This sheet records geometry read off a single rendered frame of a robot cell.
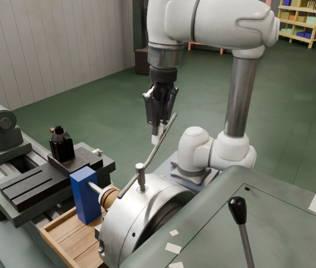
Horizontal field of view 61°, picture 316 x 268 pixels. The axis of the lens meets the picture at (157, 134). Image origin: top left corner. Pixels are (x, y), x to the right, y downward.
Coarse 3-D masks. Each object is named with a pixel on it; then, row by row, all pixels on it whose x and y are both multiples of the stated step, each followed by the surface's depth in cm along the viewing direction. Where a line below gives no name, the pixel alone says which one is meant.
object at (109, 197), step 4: (112, 188) 92; (104, 192) 90; (108, 192) 90; (112, 192) 89; (116, 192) 89; (104, 196) 89; (108, 196) 88; (112, 196) 88; (116, 196) 87; (100, 200) 90; (104, 200) 89; (108, 200) 87; (112, 200) 87; (100, 204) 91; (104, 204) 88; (108, 204) 87; (104, 208) 89
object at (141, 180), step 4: (136, 164) 69; (140, 164) 69; (136, 168) 68; (140, 168) 68; (140, 172) 69; (140, 176) 69; (144, 176) 70; (140, 180) 70; (144, 180) 71; (140, 184) 71; (144, 184) 71; (140, 188) 73; (144, 188) 73
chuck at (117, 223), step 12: (156, 180) 77; (168, 180) 80; (132, 192) 73; (156, 192) 72; (120, 204) 71; (132, 204) 70; (144, 204) 69; (108, 216) 71; (120, 216) 70; (132, 216) 68; (108, 228) 70; (120, 228) 68; (108, 240) 70; (120, 240) 67; (108, 252) 70; (120, 252) 67; (108, 264) 73
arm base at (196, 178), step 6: (174, 162) 154; (180, 168) 146; (204, 168) 146; (210, 168) 152; (174, 174) 147; (180, 174) 146; (186, 174) 144; (192, 174) 143; (198, 174) 143; (204, 174) 147; (186, 180) 144; (192, 180) 142; (198, 180) 142
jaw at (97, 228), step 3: (99, 225) 77; (96, 228) 76; (99, 228) 76; (96, 231) 76; (99, 231) 75; (96, 234) 77; (96, 237) 77; (99, 240) 73; (102, 240) 72; (99, 243) 74; (102, 243) 73; (99, 246) 74; (102, 246) 73; (102, 249) 74; (102, 252) 74
